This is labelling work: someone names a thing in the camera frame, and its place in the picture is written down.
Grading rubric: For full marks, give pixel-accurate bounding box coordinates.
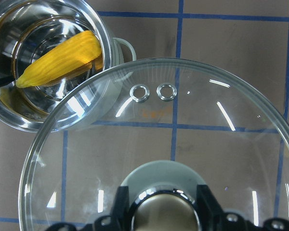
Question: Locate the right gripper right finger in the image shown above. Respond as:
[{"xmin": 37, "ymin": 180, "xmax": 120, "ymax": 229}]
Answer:
[{"xmin": 196, "ymin": 185, "xmax": 289, "ymax": 231}]

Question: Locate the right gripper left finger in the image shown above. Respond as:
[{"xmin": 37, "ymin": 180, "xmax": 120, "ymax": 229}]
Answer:
[{"xmin": 45, "ymin": 185, "xmax": 135, "ymax": 231}]

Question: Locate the pale green steel pot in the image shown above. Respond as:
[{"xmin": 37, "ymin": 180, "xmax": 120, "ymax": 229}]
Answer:
[{"xmin": 0, "ymin": 0, "xmax": 136, "ymax": 132}]

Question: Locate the glass pot lid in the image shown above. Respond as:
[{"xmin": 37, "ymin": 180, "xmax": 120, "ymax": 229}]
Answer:
[{"xmin": 19, "ymin": 58, "xmax": 289, "ymax": 231}]

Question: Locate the yellow corn cob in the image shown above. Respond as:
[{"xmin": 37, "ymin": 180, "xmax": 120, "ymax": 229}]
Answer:
[{"xmin": 15, "ymin": 30, "xmax": 102, "ymax": 88}]

